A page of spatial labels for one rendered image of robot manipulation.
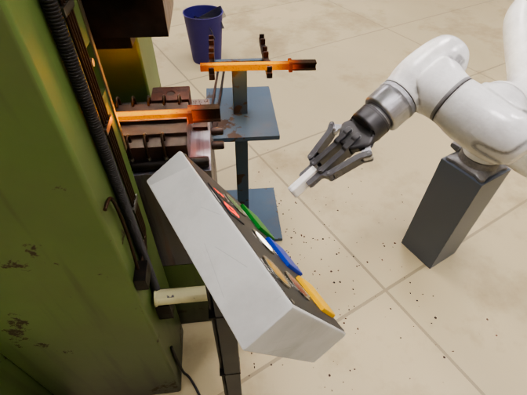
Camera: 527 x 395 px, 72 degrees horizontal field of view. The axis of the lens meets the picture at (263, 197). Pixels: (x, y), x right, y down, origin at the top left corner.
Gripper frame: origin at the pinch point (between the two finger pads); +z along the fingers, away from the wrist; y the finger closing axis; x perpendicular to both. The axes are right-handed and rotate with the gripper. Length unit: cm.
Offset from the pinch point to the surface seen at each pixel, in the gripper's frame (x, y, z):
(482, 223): -165, 5, -72
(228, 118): -42, 78, 0
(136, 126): 4, 49, 23
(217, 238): 22.5, -12.3, 16.3
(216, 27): -115, 257, -53
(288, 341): 13.9, -26.9, 18.1
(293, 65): -29, 61, -30
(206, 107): -3.7, 43.8, 4.4
